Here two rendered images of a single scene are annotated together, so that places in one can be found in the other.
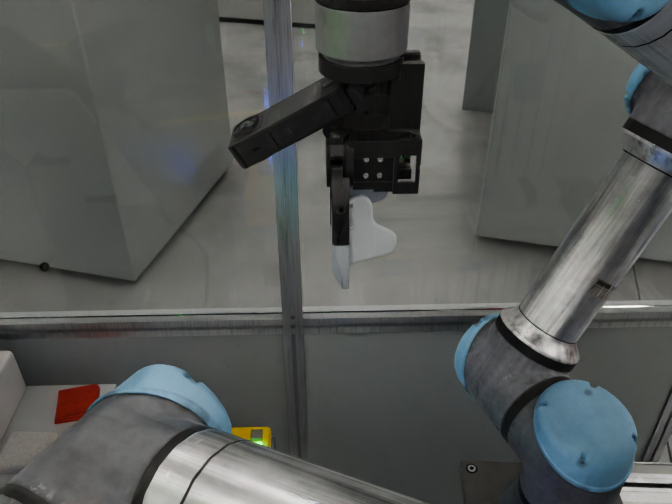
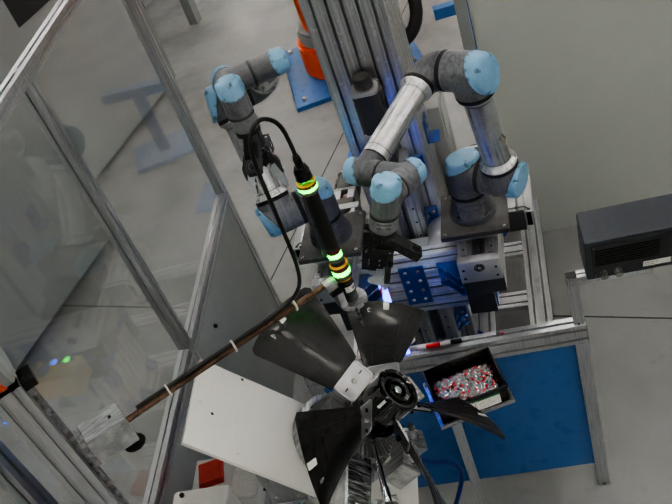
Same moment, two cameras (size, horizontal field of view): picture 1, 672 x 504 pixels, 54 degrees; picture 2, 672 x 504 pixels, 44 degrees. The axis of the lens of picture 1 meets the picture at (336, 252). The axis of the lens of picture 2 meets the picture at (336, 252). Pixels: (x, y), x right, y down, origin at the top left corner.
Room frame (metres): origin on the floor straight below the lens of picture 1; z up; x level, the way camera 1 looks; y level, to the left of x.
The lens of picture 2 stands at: (-0.18, 1.90, 2.77)
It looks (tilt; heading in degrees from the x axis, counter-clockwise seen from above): 38 degrees down; 287
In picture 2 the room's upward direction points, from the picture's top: 22 degrees counter-clockwise
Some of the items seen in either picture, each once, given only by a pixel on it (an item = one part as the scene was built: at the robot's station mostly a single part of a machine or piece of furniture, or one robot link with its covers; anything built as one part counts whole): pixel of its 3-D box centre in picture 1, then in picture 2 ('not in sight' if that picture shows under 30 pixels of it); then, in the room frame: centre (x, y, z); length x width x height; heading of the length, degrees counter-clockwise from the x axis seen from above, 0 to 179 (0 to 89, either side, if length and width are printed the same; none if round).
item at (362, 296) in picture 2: not in sight; (344, 288); (0.28, 0.50, 1.50); 0.09 x 0.07 x 0.10; 37
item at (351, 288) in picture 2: not in sight; (328, 237); (0.27, 0.50, 1.66); 0.04 x 0.04 x 0.46
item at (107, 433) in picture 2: not in sight; (106, 434); (0.77, 0.87, 1.54); 0.10 x 0.07 x 0.08; 37
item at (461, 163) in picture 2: not in sight; (465, 172); (0.00, -0.27, 1.20); 0.13 x 0.12 x 0.14; 150
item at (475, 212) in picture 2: not in sight; (470, 200); (0.01, -0.27, 1.09); 0.15 x 0.15 x 0.10
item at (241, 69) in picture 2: not in sight; (232, 81); (0.56, -0.12, 1.78); 0.11 x 0.11 x 0.08; 23
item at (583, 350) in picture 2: not in sight; (593, 415); (-0.25, 0.12, 0.39); 0.04 x 0.04 x 0.78; 2
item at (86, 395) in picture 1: (77, 402); (210, 473); (0.88, 0.51, 0.87); 0.08 x 0.08 x 0.02; 13
